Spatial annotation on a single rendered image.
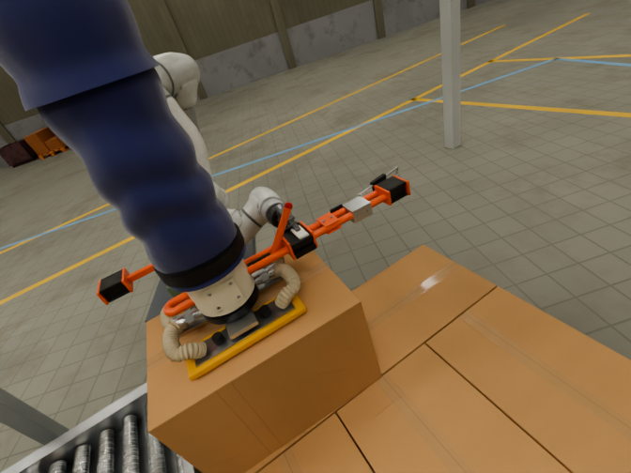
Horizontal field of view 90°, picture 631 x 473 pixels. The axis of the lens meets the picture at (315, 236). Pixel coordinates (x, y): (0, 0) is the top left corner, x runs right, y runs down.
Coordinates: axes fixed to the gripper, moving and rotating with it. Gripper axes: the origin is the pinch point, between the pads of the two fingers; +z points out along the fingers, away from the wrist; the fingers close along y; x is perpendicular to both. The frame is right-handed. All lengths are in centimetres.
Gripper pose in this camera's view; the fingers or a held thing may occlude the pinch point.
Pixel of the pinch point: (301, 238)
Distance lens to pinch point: 93.0
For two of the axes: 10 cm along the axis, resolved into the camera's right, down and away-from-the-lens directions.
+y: 2.7, 7.8, 5.7
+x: -8.5, 4.7, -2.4
